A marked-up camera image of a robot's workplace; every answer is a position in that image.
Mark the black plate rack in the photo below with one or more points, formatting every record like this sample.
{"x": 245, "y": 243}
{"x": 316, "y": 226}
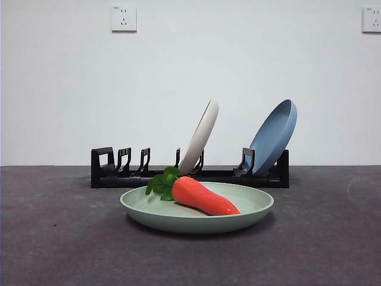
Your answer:
{"x": 102, "y": 180}

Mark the orange carrot with green leaves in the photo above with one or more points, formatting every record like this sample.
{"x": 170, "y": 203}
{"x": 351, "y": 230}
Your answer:
{"x": 201, "y": 194}

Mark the white wall socket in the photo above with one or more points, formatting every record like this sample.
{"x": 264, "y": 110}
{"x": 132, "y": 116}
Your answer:
{"x": 124, "y": 18}
{"x": 372, "y": 20}

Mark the beige plate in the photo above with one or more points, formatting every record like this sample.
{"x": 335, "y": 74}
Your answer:
{"x": 201, "y": 134}

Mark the pale green plate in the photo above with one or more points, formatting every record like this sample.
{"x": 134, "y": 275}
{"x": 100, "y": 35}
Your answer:
{"x": 195, "y": 224}

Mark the blue plate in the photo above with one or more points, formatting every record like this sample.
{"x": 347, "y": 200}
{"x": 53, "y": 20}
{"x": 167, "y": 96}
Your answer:
{"x": 273, "y": 143}

